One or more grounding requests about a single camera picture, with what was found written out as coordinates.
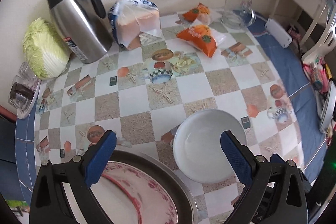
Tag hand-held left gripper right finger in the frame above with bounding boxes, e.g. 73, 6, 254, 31
220, 130, 308, 224

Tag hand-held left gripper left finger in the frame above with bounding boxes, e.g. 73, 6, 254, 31
29, 130, 117, 224

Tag large white bowl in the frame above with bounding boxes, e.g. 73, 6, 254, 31
173, 109, 248, 184

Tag strawberry print bowl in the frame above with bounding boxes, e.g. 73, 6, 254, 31
63, 174, 143, 224

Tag stainless steel round plate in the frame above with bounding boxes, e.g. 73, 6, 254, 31
102, 149, 198, 224

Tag pink floral round plate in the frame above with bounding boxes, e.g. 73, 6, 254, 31
62, 161, 179, 224

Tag checkered printed tablecloth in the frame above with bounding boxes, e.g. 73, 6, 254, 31
34, 7, 306, 224

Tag clear glass jars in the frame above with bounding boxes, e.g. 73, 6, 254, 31
16, 78, 42, 119

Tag blue tablecloth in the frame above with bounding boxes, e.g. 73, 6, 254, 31
14, 13, 328, 203

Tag green printed packet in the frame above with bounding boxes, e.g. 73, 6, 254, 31
7, 199, 30, 218

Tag clear glass cup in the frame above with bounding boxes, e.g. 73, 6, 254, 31
18, 62, 38, 85
8, 75, 36, 109

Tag colourful packet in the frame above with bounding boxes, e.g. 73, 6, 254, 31
303, 56, 332, 93

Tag napa cabbage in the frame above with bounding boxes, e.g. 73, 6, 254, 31
22, 17, 71, 80

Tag orange snack packet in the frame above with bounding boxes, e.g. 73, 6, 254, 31
176, 25, 226, 58
182, 3, 212, 26

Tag white power strip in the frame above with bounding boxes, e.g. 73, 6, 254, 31
265, 18, 293, 49

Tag stainless steel thermos jug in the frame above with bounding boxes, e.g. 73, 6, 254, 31
43, 0, 114, 64

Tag bagged sliced bread loaf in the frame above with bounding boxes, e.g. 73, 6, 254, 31
84, 0, 163, 51

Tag clear glass mug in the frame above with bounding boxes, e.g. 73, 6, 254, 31
220, 0, 256, 29

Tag white cutout-back chair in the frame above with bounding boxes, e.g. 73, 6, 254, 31
301, 0, 336, 67

